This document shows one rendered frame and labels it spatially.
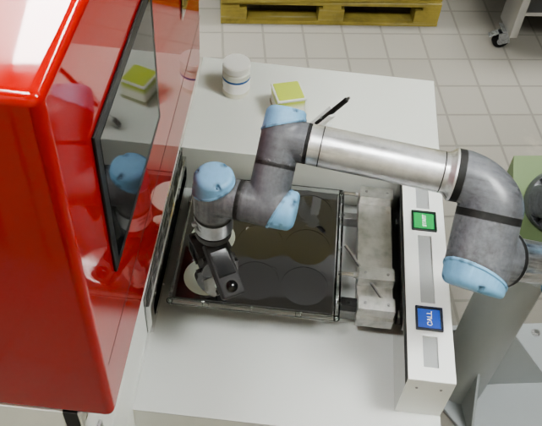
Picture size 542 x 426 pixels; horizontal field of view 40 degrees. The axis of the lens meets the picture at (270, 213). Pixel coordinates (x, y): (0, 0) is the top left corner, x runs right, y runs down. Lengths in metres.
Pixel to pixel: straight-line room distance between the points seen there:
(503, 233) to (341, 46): 2.54
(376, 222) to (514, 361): 0.91
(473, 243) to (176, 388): 0.68
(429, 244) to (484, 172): 0.39
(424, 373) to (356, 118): 0.71
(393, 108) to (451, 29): 2.09
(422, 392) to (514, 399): 1.15
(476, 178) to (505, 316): 0.88
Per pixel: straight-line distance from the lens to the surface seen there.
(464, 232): 1.34
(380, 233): 1.78
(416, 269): 1.63
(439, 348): 1.53
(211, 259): 1.45
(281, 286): 1.63
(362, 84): 2.02
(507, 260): 1.35
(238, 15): 3.83
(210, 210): 1.35
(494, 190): 1.33
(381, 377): 1.64
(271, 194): 1.32
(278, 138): 1.32
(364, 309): 1.61
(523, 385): 2.70
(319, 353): 1.64
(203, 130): 1.85
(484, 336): 2.25
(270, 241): 1.70
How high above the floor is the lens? 2.24
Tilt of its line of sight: 50 degrees down
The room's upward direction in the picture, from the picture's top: 5 degrees clockwise
